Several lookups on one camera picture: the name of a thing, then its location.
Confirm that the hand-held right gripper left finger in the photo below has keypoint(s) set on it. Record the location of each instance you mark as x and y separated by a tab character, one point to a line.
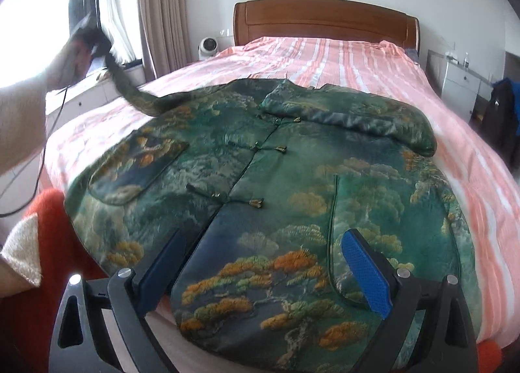
156	275

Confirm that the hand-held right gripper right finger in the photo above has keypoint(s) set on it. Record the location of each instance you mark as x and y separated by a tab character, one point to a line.
365	275

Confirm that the green landscape print jacket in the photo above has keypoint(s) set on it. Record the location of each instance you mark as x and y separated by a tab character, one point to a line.
284	178

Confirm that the person's left forearm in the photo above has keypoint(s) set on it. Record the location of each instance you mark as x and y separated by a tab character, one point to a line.
20	125

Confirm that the black and blue hanging clothes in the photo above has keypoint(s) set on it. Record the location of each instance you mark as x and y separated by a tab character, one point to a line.
501	121

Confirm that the person's left hand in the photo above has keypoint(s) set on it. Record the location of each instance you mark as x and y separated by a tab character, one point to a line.
67	60

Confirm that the white sheer curtain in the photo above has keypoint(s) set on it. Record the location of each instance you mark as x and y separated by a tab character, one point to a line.
118	19

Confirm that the window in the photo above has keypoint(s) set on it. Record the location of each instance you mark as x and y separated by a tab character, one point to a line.
32	23

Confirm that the beige curtain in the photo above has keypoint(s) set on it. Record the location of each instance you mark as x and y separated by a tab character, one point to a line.
162	11

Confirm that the small white fan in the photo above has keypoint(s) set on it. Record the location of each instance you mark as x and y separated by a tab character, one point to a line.
208	47

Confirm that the white dresser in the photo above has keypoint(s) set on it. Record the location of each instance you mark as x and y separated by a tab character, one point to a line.
457	84

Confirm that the pink striped bed sheet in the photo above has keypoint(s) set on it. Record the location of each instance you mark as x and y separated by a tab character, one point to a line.
345	60

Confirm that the wooden headboard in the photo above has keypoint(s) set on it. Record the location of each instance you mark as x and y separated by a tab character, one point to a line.
325	21

